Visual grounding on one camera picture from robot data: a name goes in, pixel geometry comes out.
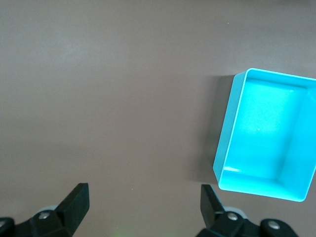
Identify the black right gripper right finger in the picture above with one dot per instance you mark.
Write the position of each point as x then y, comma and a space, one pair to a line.
222, 224

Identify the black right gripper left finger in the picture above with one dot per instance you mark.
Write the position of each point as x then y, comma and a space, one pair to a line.
66, 217

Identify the turquoise plastic bin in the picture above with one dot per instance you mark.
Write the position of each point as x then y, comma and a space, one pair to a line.
266, 135

